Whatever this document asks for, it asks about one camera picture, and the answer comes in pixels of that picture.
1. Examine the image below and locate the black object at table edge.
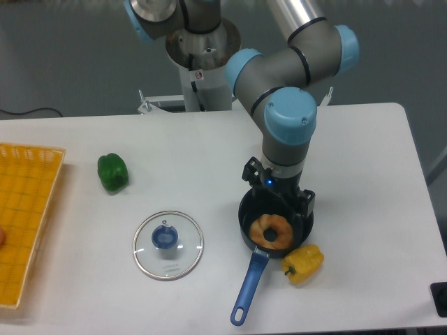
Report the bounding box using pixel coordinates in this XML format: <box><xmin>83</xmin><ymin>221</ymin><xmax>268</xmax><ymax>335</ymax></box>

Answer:
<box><xmin>430</xmin><ymin>282</ymin><xmax>447</xmax><ymax>318</ymax></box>

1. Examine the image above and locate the yellow bell pepper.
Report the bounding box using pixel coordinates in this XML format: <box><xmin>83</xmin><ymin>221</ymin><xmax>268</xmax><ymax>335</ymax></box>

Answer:
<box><xmin>281</xmin><ymin>244</ymin><xmax>324</xmax><ymax>285</ymax></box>

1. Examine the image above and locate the glazed donut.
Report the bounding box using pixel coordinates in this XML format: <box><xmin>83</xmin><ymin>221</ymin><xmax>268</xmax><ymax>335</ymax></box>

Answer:
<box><xmin>249</xmin><ymin>214</ymin><xmax>293</xmax><ymax>250</ymax></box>

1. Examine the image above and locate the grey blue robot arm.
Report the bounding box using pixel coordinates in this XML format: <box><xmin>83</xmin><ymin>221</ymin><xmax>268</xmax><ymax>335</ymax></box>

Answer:
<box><xmin>124</xmin><ymin>1</ymin><xmax>360</xmax><ymax>244</ymax></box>

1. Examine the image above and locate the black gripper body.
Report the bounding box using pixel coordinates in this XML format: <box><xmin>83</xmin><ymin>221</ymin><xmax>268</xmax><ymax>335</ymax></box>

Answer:
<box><xmin>242</xmin><ymin>156</ymin><xmax>315</xmax><ymax>217</ymax></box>

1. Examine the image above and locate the green bell pepper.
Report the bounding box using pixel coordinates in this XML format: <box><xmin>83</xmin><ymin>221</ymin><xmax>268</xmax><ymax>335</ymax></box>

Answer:
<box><xmin>97</xmin><ymin>153</ymin><xmax>129</xmax><ymax>193</ymax></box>

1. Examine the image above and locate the yellow woven basket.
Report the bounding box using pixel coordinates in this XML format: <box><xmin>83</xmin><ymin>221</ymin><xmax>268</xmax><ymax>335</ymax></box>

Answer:
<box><xmin>1</xmin><ymin>143</ymin><xmax>66</xmax><ymax>309</ymax></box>

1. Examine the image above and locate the black cable on floor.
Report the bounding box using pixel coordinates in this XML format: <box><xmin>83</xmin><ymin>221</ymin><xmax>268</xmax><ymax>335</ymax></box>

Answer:
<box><xmin>0</xmin><ymin>107</ymin><xmax>64</xmax><ymax>118</ymax></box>

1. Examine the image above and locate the black pot with blue handle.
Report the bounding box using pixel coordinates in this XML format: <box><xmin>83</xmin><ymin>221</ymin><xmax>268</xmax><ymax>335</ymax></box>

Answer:
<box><xmin>230</xmin><ymin>190</ymin><xmax>314</xmax><ymax>326</ymax></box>

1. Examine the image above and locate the glass lid with blue knob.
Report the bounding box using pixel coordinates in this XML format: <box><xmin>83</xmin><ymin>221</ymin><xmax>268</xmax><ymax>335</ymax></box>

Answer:
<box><xmin>133</xmin><ymin>211</ymin><xmax>205</xmax><ymax>281</ymax></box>

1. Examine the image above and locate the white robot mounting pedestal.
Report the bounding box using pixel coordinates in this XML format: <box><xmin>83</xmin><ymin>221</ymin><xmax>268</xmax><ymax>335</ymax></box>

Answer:
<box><xmin>137</xmin><ymin>6</ymin><xmax>241</xmax><ymax>112</ymax></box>

